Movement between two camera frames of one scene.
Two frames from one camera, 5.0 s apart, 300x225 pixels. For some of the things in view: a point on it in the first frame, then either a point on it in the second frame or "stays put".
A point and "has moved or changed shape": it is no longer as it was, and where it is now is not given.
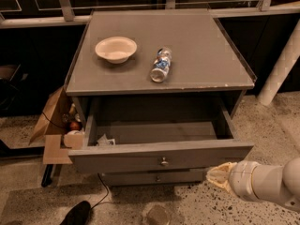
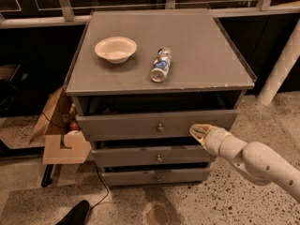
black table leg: (47, 175) stays put
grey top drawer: (157, 133) has moved or changed shape
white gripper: (240, 178) -> (215, 140)
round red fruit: (74, 125) stays put
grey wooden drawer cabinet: (154, 97) stays put
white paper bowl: (116, 50) stays put
